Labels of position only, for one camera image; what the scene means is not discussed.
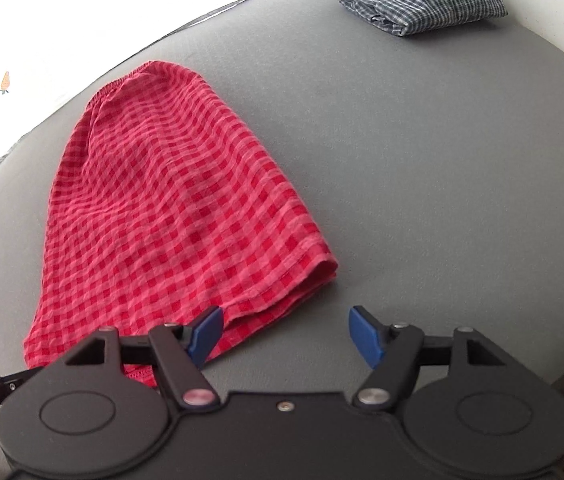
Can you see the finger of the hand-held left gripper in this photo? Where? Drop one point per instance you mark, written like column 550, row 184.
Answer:
column 9, row 381

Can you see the printed white sheet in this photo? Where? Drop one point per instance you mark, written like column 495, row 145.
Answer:
column 62, row 25

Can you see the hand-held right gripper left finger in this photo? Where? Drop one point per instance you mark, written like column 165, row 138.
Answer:
column 206, row 331

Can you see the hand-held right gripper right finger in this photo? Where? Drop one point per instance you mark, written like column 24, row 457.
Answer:
column 366, row 335

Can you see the red checked shorts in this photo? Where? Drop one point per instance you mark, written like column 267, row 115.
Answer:
column 172, row 210

